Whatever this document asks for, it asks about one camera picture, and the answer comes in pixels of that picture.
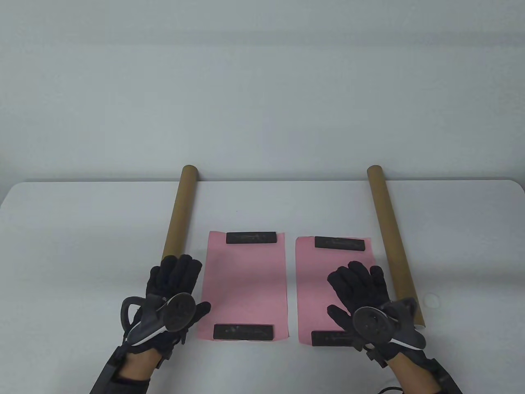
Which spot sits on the person's right forearm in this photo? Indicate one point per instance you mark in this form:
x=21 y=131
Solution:
x=414 y=375

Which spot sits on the grey hand-mounted controller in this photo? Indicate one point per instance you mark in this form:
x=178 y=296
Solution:
x=371 y=324
x=178 y=312

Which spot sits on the person's right hand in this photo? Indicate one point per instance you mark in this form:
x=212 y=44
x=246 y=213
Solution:
x=361 y=287

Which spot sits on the white plastic tube cap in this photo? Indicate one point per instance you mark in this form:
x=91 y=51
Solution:
x=431 y=301

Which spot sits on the grey wrist-mounted box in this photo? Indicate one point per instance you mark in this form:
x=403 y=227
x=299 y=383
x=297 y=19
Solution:
x=106 y=373
x=447 y=379

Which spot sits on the person's left hand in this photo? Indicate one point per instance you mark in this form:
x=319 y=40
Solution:
x=176 y=275

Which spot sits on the brown cardboard mailing tube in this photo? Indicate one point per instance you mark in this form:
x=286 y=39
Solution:
x=180 y=213
x=385 y=221

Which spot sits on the person's left forearm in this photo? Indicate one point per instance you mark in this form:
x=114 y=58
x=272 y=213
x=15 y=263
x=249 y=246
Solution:
x=139 y=369

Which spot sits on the pink paper sheet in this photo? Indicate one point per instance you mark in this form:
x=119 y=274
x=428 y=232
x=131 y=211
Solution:
x=246 y=279
x=311 y=279

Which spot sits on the black paperweight bar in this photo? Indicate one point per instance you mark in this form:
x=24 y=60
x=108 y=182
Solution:
x=328 y=339
x=243 y=332
x=339 y=244
x=251 y=238

